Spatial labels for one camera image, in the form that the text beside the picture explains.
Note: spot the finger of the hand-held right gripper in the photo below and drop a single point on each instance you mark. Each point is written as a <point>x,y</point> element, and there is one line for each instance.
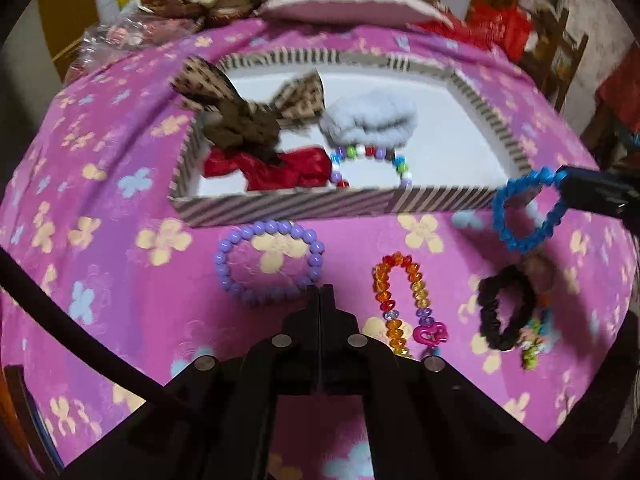
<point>595,176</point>
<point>595,200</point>

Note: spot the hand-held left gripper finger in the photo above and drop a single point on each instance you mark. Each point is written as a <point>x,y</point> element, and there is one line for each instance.
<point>326,340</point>
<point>314,340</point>

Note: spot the striped cardboard box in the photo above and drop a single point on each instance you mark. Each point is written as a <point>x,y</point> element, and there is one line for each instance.
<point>300,207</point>

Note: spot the red satin scrunchie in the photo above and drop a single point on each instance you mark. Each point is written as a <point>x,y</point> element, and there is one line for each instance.
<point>295,167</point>

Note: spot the white fluffy scrunchie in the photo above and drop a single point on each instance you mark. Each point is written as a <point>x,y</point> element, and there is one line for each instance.
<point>370,120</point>

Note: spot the leopard print hair bow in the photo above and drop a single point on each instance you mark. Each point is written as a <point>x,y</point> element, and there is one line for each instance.
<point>245,120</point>

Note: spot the wooden chair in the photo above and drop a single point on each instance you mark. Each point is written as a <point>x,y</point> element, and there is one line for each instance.
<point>560,50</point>

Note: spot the black scrunchie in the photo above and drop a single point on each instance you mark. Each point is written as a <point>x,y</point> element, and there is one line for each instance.
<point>487,310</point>

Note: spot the red printed bag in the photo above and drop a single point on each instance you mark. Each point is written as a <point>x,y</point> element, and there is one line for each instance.
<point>490,27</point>

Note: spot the pink floral bedsheet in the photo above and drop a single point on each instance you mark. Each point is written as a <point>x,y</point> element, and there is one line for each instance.
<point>125,310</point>

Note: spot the black chair back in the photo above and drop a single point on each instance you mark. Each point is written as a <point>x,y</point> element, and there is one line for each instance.
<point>27,420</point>

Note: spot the white pillow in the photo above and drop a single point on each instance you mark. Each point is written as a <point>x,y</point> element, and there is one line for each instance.
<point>350,2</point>

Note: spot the clear plastic bag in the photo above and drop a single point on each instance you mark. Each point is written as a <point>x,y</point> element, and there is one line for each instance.
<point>120,40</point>

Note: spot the yellow wooden door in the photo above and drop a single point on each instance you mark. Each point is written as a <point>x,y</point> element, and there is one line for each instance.
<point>70,5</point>

